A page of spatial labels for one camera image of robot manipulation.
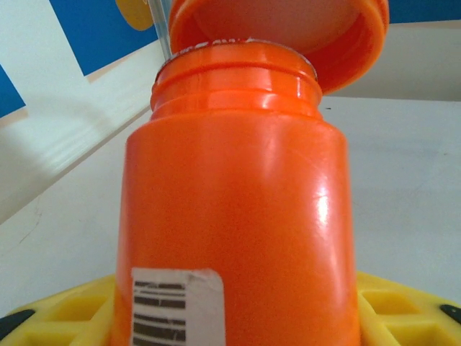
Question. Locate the orange bottle cap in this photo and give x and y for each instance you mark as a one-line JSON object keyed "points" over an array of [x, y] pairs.
{"points": [[360, 43]]}

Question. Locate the orange pill bottle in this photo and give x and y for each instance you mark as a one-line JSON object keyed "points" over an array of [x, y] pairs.
{"points": [[234, 198]]}

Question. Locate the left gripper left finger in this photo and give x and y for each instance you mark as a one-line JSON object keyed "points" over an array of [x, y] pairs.
{"points": [[72, 319]]}

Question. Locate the aluminium corner post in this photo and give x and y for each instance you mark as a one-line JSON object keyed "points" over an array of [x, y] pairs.
{"points": [[158, 25]]}

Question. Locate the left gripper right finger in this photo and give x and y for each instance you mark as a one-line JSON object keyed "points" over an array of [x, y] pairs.
{"points": [[403, 324]]}

